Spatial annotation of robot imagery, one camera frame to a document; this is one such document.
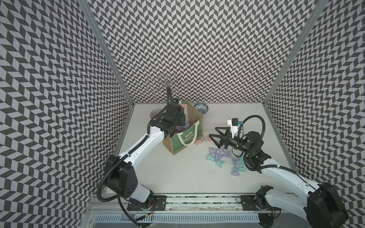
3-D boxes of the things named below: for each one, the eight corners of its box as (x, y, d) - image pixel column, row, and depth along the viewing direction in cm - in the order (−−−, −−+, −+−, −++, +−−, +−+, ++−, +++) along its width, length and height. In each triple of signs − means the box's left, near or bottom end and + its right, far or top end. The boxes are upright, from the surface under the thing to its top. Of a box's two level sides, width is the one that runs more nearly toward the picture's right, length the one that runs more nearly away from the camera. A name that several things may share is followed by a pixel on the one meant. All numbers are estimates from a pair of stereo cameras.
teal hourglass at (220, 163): (206, 159, 89) (207, 157, 87) (208, 155, 91) (209, 153, 88) (222, 168, 86) (223, 166, 83) (224, 163, 88) (225, 161, 85)
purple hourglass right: (231, 175, 84) (231, 174, 82) (231, 157, 91) (232, 156, 90) (238, 177, 84) (239, 175, 82) (238, 158, 91) (239, 157, 89)
